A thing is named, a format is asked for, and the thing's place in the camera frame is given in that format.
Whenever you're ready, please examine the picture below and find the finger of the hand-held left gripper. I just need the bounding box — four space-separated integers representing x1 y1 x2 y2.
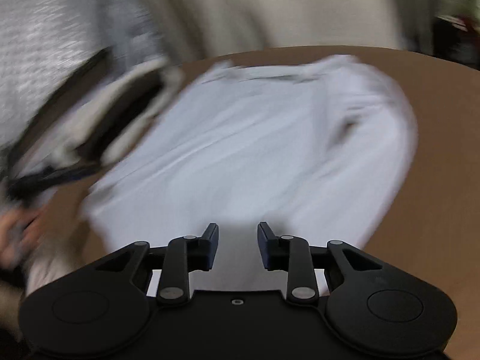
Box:
7 159 104 203

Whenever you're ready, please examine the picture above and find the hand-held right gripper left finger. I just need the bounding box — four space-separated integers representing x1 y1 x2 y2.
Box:
94 223 220 305

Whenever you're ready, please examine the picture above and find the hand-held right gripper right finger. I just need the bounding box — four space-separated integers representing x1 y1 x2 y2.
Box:
257 222 385 302

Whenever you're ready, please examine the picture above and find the white towel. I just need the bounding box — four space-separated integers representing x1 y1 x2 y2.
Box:
26 54 419 297

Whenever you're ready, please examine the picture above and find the person's left hand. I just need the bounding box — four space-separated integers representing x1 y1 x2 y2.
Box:
0 208 40 271

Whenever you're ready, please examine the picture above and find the silver quilted insulation sheet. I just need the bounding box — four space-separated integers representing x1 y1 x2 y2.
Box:
0 0 158 147

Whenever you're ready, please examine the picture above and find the cream folded garment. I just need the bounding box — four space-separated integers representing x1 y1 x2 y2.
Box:
105 62 184 98

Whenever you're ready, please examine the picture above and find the white hanging sheet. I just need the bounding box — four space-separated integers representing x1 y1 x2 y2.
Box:
124 0 443 64

